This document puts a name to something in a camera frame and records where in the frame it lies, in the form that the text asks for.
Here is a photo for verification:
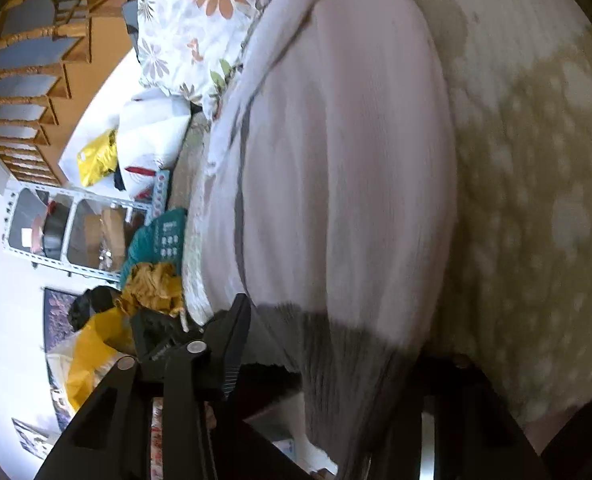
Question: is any mustard yellow cloth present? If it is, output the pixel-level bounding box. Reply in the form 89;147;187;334
115;261;184;317

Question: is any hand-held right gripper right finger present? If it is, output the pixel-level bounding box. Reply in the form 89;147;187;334
376;355;551;480

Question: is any white garment with grey hem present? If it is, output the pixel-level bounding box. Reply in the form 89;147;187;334
200;0;459;480

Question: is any black cloth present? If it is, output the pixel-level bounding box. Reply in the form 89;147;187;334
67;286;119;332

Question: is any quilted bed cover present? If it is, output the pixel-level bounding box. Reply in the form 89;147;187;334
168;110;217;326

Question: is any yellow packet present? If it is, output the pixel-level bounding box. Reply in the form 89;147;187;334
77;129;119;187

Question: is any white metal shelf rack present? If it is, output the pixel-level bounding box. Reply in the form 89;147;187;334
3;170;171;277

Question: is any cardboard box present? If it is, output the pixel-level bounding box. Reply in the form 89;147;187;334
83;208;127;268

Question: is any teal patterned cloth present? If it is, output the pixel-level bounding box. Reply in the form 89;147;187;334
121;207;187;281

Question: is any black pot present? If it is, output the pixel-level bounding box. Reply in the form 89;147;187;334
35;202;73;260

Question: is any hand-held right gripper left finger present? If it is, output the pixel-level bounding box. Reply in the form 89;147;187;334
35;294;253;480

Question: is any purple patterned rug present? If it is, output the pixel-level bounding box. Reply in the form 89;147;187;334
42;286;84;348

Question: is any wooden stair railing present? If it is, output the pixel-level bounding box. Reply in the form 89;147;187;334
0;0;169;186

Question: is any beige spotted blanket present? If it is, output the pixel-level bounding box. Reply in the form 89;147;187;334
376;0;592;426

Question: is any yellow plastic bag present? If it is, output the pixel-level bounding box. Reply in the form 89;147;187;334
46;307;134;411

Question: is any floral pillow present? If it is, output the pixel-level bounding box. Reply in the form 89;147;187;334
132;0;277;121

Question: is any white plastic bag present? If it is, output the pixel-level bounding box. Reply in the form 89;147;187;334
58;87;191;201

